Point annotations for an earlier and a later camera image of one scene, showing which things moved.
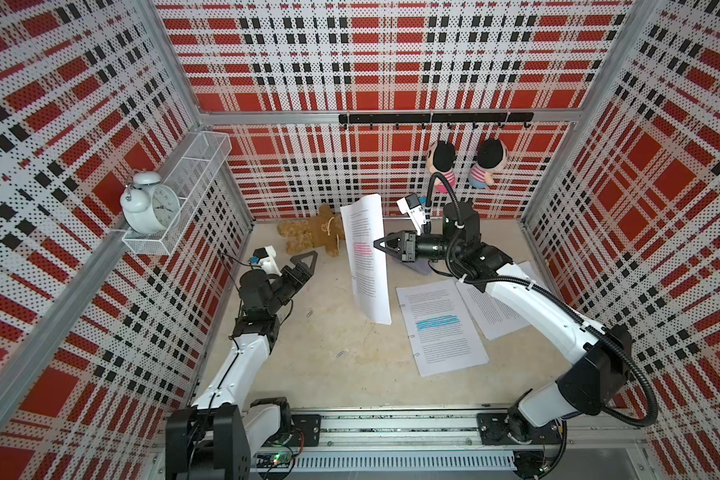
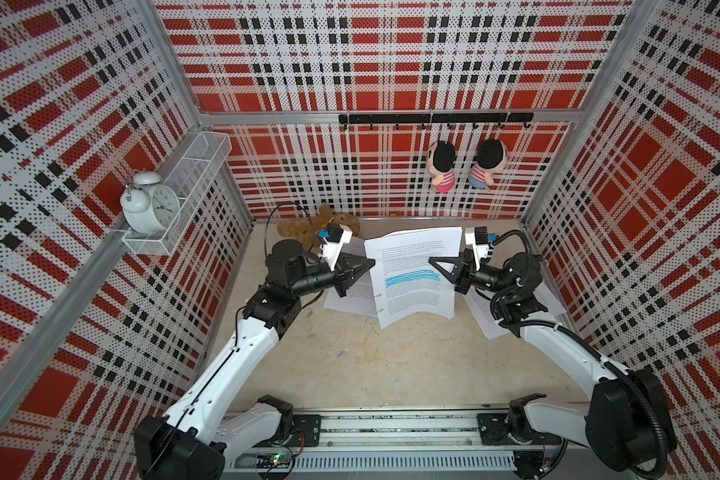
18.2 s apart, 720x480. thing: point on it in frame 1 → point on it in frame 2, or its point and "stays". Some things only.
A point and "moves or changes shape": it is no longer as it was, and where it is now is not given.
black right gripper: (407, 249) → (464, 273)
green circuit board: (274, 460) stays
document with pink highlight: (363, 222) moves or changes shape
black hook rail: (448, 118) stays
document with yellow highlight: (493, 317) stays
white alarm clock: (149, 207) stays
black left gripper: (304, 273) → (344, 273)
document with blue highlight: (441, 332) → (405, 281)
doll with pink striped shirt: (440, 159) stays
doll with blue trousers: (491, 157) stays
